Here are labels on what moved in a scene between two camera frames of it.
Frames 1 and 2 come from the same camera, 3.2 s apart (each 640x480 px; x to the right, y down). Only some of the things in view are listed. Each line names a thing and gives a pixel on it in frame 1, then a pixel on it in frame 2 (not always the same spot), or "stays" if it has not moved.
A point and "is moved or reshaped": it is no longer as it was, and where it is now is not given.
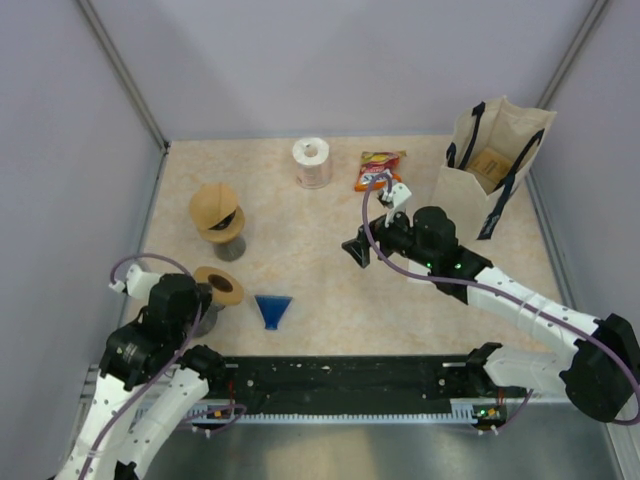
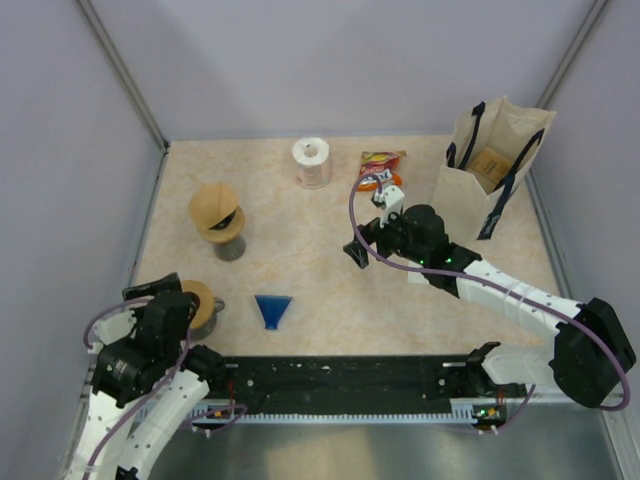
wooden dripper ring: [228, 233] stays
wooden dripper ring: [233, 297] is moved or reshaped
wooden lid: [212, 204] stays
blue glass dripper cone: [272, 309] stays
